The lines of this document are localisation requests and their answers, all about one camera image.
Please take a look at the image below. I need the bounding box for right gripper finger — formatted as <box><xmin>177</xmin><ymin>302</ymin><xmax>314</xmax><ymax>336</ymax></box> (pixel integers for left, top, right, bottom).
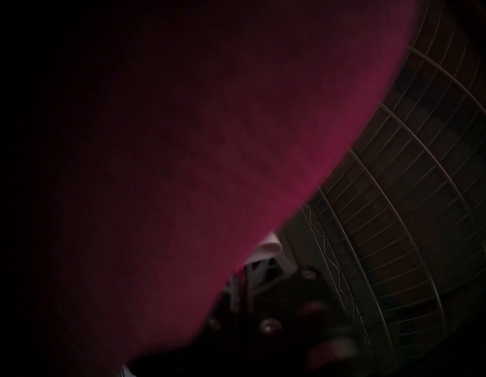
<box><xmin>209</xmin><ymin>260</ymin><xmax>357</xmax><ymax>365</ymax></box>

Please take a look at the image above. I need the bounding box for pink splatter print cushion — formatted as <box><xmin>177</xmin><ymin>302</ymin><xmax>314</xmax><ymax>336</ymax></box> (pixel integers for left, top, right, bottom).
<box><xmin>0</xmin><ymin>0</ymin><xmax>418</xmax><ymax>377</ymax></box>

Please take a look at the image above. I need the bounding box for chrome wire shelving rack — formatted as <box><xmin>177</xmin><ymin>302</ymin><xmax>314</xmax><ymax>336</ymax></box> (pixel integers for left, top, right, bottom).
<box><xmin>281</xmin><ymin>0</ymin><xmax>486</xmax><ymax>377</ymax></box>

